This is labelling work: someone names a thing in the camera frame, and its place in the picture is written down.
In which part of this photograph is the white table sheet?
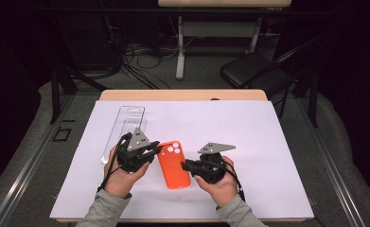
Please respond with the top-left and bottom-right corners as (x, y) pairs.
(49, 99), (315, 220)

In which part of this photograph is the black metal stand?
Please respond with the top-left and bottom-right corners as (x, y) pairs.
(292, 67), (320, 129)
(48, 18), (110, 125)

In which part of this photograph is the bundle of floor cables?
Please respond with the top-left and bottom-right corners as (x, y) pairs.
(103, 15), (196, 90)

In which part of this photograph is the right hand-held gripper cable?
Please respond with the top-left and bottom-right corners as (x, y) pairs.
(201, 159), (247, 202)

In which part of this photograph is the black folding chair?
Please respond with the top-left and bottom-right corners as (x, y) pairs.
(220, 36), (324, 119)

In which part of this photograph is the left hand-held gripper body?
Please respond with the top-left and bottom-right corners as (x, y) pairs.
(115, 128), (153, 174)

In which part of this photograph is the clear plastic slotted rack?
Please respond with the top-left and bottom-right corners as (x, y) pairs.
(100, 105), (148, 166)

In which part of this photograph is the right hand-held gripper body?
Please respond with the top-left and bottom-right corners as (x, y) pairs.
(188, 142), (237, 185)

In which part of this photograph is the left hand-held gripper cable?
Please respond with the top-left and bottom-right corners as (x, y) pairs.
(97, 132), (133, 193)

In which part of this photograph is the white-legged wooden desk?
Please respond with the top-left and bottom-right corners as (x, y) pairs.
(157, 0), (293, 80)

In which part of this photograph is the hand-held gripper cable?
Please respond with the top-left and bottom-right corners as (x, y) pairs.
(201, 159), (247, 202)
(97, 132), (133, 193)

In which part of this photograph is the person's right hand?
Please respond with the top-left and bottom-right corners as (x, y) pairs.
(193, 155), (239, 208)

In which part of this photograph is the metal floor rail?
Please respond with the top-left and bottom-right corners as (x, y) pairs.
(0, 94), (77, 227)
(295, 96), (368, 227)

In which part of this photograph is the orange phone case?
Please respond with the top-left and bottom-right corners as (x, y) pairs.
(156, 140), (192, 190)

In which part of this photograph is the light wooden table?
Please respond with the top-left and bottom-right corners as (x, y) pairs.
(55, 89), (314, 223)

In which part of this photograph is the person's left hand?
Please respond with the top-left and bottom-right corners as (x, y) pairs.
(103, 145), (150, 200)

